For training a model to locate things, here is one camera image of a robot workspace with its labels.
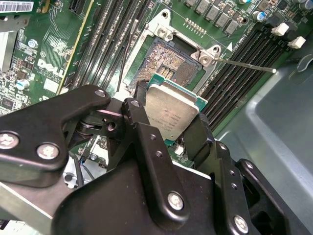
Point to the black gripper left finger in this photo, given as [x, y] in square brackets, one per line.
[49, 122]

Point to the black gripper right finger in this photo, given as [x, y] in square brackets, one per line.
[223, 166]

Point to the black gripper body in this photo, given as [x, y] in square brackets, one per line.
[110, 208]

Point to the silver CPU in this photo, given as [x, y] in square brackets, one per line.
[171, 107]

